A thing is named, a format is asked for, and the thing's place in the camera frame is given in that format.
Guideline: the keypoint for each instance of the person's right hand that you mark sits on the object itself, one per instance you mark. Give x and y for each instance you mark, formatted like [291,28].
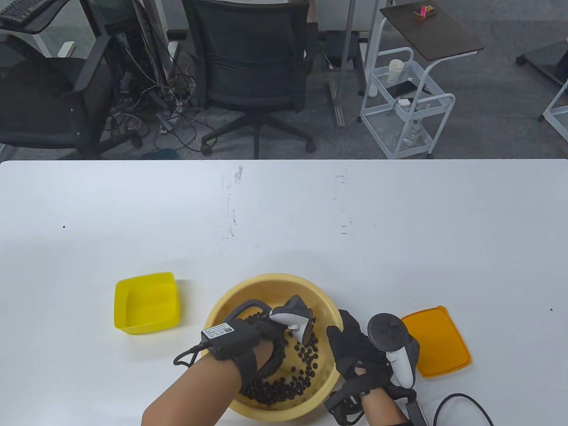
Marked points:
[350,350]

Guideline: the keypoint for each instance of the person's left hand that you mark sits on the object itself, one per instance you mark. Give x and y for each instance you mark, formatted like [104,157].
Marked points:
[273,350]

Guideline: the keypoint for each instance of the grey white handheld controller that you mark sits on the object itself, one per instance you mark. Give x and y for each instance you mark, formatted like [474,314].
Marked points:
[386,330]
[288,315]

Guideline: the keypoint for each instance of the pile of coffee beans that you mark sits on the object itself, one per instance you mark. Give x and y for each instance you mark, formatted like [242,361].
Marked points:
[284,392]

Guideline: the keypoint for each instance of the yellow plastic basin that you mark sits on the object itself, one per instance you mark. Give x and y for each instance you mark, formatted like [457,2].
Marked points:
[284,410]

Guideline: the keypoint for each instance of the orange plastic lid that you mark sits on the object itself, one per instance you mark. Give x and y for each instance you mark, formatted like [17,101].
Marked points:
[439,341]

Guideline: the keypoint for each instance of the yellow plastic box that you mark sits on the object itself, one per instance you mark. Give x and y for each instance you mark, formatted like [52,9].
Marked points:
[146,306]

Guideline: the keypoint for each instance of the person's right forearm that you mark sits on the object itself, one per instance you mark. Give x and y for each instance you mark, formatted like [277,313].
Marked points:
[381,410]

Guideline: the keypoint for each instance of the person's left forearm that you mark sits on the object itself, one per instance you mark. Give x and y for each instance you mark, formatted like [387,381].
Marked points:
[199,390]

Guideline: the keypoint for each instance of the black labelled wrist box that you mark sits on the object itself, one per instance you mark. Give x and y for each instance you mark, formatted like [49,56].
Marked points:
[230,339]
[417,415]

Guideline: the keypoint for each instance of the white rolling cart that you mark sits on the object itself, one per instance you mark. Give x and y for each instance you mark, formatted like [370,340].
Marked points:
[410,154]

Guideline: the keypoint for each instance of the clear plastic bottle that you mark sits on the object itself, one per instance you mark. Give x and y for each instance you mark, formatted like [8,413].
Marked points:
[412,133]

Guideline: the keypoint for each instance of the teal floor object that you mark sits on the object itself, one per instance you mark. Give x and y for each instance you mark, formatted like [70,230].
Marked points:
[159,154]

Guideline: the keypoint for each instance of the white charger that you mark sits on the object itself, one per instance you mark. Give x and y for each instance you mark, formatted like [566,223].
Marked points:
[404,103]

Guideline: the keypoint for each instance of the white small bottle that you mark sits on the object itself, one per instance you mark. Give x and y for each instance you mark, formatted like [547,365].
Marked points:
[373,90]

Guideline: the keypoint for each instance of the white paper cup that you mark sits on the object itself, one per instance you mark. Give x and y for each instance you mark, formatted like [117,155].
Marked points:
[395,71]

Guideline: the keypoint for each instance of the black mesh-back office chair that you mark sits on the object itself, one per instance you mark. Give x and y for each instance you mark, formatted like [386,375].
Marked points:
[253,57]

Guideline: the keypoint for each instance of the black box under desk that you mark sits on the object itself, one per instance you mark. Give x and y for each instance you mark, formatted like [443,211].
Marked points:
[337,49]

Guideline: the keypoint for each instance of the dark brown side table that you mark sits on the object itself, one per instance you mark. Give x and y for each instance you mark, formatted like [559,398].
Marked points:
[430,31]

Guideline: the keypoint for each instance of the black padded office chair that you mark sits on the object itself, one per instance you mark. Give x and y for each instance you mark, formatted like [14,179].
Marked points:
[40,102]

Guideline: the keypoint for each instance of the pink small item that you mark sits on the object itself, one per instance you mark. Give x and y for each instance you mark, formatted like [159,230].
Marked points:
[424,11]

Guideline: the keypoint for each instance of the black computer tower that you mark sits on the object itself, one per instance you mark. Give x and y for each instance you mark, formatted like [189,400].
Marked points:
[111,40]

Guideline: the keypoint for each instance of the black flat base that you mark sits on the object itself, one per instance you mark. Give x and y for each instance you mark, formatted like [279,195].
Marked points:
[548,60]

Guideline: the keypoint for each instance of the white power strip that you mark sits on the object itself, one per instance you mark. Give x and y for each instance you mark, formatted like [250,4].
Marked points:
[66,49]

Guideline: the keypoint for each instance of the grey desk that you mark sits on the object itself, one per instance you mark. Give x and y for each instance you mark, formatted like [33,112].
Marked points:
[49,15]

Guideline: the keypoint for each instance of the black keyboard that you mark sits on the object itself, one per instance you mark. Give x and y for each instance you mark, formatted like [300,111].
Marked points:
[17,9]

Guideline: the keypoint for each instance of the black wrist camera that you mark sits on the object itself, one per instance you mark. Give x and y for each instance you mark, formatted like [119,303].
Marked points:
[341,406]

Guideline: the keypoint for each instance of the grey metal post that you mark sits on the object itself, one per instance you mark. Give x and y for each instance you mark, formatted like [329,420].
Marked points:
[346,53]

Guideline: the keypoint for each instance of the white metal frame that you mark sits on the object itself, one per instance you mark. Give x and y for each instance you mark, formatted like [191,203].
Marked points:
[554,106]

